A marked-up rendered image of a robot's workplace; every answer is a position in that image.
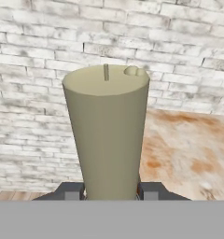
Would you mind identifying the cream pillar candle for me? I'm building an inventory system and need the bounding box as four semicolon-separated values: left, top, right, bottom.
62;63;151;201

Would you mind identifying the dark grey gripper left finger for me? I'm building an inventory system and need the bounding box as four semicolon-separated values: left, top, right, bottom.
33;181;87;202

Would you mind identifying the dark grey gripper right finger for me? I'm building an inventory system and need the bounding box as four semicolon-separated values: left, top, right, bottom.
137;181;191;202

